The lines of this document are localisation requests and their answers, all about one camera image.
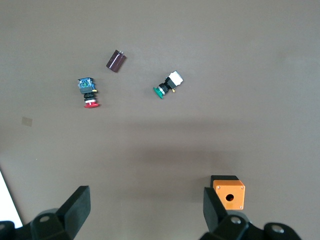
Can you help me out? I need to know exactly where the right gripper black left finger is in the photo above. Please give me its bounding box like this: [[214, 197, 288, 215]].
[[29, 185, 91, 240]]

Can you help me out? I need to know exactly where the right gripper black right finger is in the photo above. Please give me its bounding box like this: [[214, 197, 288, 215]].
[[199, 186, 254, 240]]

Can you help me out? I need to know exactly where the red mushroom push button switch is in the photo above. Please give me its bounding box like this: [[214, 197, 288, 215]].
[[77, 77, 101, 109]]

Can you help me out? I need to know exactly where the white drawer cabinet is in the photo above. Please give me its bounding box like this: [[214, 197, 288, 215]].
[[0, 169, 24, 230]]

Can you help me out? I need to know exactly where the brown tape patch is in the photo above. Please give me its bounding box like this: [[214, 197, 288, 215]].
[[21, 116, 34, 128]]

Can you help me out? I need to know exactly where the dark maroon cylindrical capacitor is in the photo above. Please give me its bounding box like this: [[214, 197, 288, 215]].
[[105, 49, 127, 74]]

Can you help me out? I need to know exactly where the orange button enclosure box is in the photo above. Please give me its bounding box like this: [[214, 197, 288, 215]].
[[210, 175, 246, 211]]

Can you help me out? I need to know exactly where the green mushroom push button switch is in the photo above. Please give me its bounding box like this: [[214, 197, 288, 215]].
[[152, 70, 184, 100]]

